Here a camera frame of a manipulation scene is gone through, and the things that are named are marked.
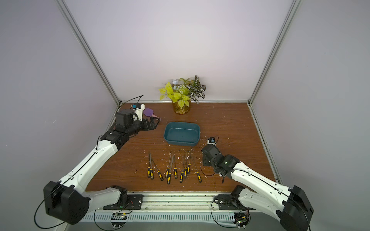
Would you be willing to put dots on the aluminium front rail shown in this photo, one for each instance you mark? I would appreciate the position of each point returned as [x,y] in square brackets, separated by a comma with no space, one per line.
[177,201]

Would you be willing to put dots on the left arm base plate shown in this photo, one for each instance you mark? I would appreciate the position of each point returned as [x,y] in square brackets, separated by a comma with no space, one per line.
[129,202]

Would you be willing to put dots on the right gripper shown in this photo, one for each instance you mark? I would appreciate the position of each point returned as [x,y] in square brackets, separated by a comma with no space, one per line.
[207,148]

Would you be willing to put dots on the controller board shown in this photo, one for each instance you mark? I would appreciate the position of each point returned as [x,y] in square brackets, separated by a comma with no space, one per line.
[242,219]
[118,220]

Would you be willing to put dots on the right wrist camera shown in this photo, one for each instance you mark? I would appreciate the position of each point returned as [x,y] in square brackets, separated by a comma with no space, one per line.
[212,140]

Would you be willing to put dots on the left controller board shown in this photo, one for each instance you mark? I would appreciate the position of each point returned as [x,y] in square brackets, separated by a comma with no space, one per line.
[118,220]

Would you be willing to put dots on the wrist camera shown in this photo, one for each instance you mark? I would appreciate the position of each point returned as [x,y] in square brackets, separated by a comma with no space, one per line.
[212,140]
[138,109]

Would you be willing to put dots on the purple toy shovel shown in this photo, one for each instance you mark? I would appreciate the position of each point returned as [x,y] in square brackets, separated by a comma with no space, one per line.
[149,113]

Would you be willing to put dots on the teal plastic storage box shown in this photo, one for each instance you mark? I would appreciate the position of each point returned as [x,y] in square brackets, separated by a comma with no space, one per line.
[182,134]

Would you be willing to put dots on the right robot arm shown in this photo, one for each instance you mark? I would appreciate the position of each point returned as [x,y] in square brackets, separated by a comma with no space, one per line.
[290,206]

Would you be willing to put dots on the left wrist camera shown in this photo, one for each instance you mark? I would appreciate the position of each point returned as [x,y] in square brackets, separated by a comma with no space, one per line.
[138,109]

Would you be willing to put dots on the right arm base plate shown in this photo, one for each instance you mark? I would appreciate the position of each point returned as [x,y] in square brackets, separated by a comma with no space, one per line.
[228,202]

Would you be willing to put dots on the amber vase with plants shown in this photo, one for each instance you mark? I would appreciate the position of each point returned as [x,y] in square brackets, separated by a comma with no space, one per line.
[181,92]

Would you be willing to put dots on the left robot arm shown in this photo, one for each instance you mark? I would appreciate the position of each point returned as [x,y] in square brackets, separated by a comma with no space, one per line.
[68,200]

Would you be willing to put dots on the right controller board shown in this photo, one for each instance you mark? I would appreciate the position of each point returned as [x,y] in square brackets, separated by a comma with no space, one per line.
[242,219]

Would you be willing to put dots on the file tool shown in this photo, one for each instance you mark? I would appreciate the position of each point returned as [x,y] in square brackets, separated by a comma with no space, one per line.
[170,172]
[175,168]
[149,166]
[197,172]
[189,161]
[185,167]
[168,167]
[158,170]
[182,173]

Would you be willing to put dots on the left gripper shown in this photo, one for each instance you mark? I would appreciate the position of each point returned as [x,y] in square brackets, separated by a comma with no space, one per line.
[151,126]

